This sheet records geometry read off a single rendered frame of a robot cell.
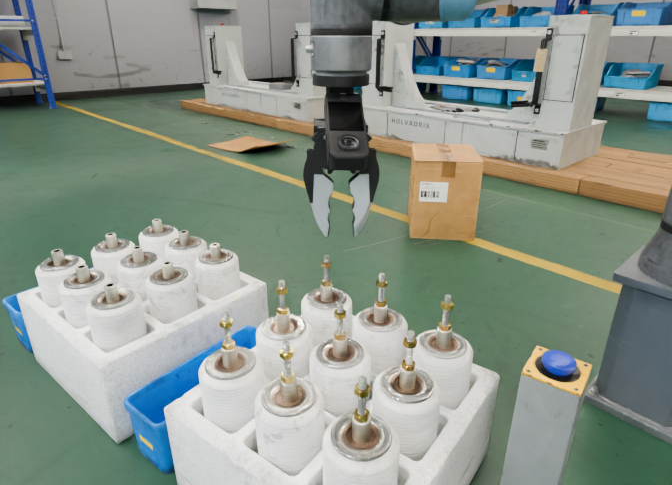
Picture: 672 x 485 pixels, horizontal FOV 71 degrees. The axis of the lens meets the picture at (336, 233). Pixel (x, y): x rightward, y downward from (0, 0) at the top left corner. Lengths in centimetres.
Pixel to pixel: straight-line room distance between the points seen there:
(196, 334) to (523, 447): 64
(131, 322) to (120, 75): 604
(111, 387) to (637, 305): 97
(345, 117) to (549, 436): 48
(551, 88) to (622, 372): 181
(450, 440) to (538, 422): 13
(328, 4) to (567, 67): 214
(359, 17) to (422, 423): 52
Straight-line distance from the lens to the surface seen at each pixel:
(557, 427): 69
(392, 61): 334
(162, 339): 98
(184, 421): 78
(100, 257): 119
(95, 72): 679
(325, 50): 58
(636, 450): 110
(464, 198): 176
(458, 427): 76
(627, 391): 113
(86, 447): 107
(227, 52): 496
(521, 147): 270
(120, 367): 96
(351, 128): 55
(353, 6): 58
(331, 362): 73
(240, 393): 73
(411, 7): 60
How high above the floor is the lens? 71
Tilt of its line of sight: 23 degrees down
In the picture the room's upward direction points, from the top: straight up
